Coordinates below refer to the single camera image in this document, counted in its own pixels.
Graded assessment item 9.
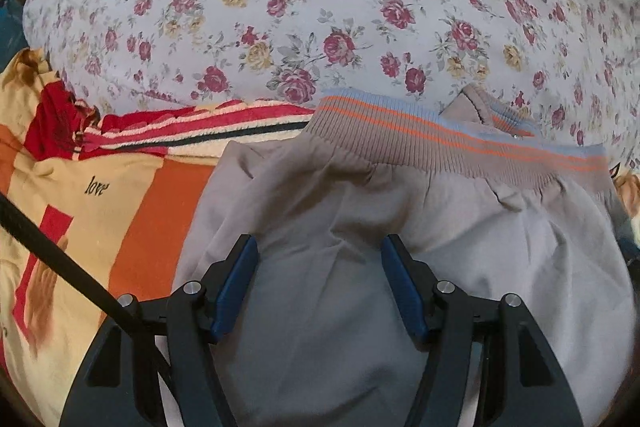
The grey zip jacket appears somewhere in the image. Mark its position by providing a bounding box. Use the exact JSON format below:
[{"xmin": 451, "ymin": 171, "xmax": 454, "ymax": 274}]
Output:
[{"xmin": 172, "ymin": 84, "xmax": 638, "ymax": 427}]

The blue plastic bag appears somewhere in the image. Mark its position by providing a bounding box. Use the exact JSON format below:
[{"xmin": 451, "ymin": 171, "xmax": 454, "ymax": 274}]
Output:
[{"xmin": 0, "ymin": 0, "xmax": 26, "ymax": 54}]

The yellow orange red printed blanket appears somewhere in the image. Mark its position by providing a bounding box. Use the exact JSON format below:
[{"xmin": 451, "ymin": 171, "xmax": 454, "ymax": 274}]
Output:
[{"xmin": 0, "ymin": 48, "xmax": 322, "ymax": 408}]

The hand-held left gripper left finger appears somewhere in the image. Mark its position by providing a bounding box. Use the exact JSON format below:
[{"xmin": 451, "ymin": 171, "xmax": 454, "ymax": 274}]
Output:
[{"xmin": 60, "ymin": 234, "xmax": 259, "ymax": 427}]

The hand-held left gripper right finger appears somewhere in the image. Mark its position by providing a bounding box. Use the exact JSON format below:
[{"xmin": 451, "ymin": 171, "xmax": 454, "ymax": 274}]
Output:
[{"xmin": 381, "ymin": 234, "xmax": 584, "ymax": 427}]

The black cable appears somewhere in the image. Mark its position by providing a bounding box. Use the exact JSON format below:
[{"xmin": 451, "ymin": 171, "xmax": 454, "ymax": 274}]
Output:
[{"xmin": 0, "ymin": 193, "xmax": 173, "ymax": 380}]

